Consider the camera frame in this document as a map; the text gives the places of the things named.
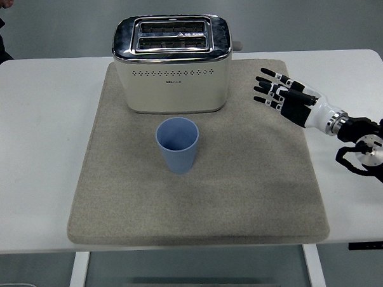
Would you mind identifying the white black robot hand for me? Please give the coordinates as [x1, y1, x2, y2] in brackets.
[252, 63, 347, 136]

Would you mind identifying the beige felt mat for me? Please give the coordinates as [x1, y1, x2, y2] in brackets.
[58, 53, 331, 255]

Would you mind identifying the blue ribbed plastic cup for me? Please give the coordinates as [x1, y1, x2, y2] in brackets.
[154, 116, 202, 176]

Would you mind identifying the black table control panel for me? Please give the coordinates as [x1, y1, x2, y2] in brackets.
[347, 241, 383, 251]

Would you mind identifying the cream and chrome toaster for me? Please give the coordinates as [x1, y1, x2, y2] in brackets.
[110, 11, 246, 118]

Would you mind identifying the white table leg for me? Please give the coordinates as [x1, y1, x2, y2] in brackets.
[64, 251, 92, 287]
[302, 243, 328, 287]

